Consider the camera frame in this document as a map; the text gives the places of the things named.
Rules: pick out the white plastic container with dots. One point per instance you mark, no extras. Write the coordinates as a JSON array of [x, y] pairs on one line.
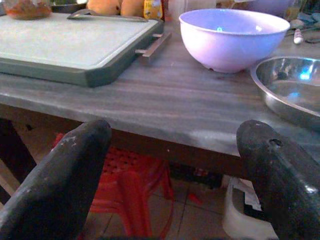
[[240, 215]]

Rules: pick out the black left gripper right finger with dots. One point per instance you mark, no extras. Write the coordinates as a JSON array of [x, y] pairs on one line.
[[282, 185]]

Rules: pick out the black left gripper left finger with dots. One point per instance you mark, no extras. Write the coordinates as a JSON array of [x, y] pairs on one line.
[[52, 190]]

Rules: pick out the stainless steel bowl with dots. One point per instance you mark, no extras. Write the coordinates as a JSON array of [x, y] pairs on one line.
[[290, 87]]

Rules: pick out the red plastic stool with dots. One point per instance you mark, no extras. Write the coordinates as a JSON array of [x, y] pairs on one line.
[[135, 192]]

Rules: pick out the white plastic bowl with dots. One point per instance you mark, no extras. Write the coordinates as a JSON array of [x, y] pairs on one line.
[[232, 40]]

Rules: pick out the wooden table leg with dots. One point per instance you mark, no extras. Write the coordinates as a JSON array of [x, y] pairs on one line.
[[15, 150]]

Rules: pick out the yellow packet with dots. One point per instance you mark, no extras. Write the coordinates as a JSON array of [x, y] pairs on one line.
[[153, 8]]

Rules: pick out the grey-green cutting board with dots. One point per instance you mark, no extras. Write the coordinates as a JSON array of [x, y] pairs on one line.
[[70, 47]]

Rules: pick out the orange fruit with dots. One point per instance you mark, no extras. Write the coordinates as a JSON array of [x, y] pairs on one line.
[[132, 7], [103, 6]]

